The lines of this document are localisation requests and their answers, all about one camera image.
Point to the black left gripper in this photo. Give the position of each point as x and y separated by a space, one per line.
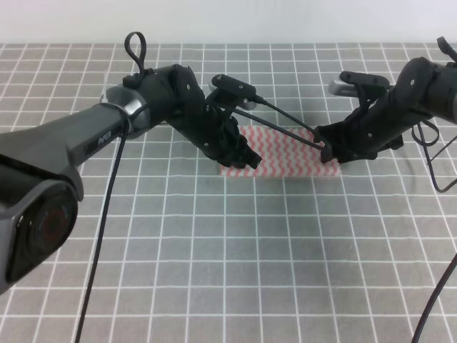
216 135

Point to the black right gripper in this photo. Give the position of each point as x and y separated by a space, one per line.
370 129

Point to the pink white zigzag towel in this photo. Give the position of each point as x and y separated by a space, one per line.
282 156

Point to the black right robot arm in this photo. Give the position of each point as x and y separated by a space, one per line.
423 90

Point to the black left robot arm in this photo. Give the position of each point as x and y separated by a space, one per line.
40 182

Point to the grey grid tablecloth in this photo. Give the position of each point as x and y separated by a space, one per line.
191 256

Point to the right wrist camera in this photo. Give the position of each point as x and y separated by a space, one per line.
351 84

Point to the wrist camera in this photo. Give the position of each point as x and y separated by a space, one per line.
351 84
229 93

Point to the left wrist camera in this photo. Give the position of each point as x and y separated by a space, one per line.
229 93

